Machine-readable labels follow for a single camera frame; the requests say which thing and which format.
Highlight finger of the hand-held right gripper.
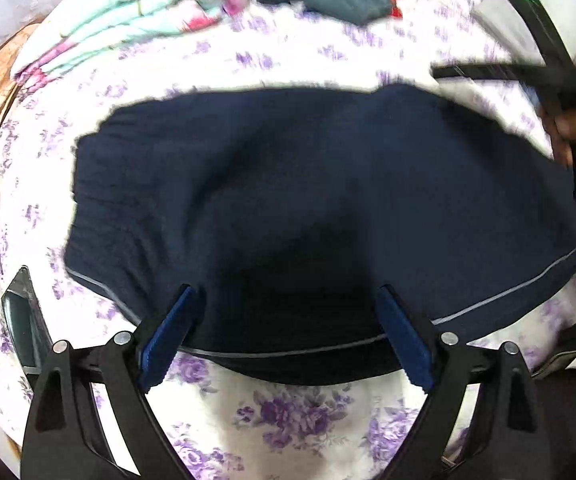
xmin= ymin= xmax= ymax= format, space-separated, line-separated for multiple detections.
xmin=432 ymin=62 xmax=519 ymax=82

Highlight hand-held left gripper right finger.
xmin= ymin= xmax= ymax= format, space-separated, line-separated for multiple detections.
xmin=375 ymin=284 xmax=539 ymax=480

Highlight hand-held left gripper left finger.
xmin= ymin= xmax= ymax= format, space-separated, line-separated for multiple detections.
xmin=20 ymin=284 xmax=206 ymax=480

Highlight navy pants with grey piping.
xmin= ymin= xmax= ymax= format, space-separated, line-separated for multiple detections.
xmin=63 ymin=82 xmax=576 ymax=386

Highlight person's right hand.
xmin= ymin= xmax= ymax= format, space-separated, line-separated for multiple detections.
xmin=540 ymin=104 xmax=575 ymax=168

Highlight black glossy phone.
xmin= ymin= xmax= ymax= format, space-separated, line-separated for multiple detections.
xmin=0 ymin=267 xmax=58 ymax=377

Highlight purple floral bed sheet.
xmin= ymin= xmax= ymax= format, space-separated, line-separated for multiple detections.
xmin=0 ymin=0 xmax=576 ymax=480

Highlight colourful floral folded blanket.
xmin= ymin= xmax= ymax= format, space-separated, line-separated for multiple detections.
xmin=13 ymin=0 xmax=259 ymax=81

